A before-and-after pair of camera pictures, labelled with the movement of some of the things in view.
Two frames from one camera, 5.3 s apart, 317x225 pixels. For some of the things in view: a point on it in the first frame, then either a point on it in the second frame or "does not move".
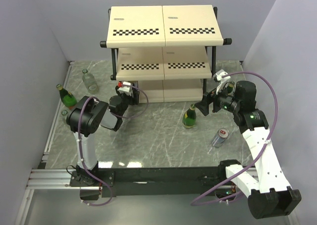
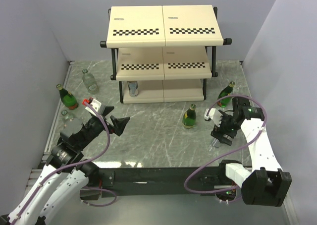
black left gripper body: (128, 99) → (94, 127)
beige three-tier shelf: (168, 50) does not move
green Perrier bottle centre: (189, 117) does not move
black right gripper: (203, 105) → (218, 131)
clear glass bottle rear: (89, 82) does not move
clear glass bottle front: (64, 113) does not move
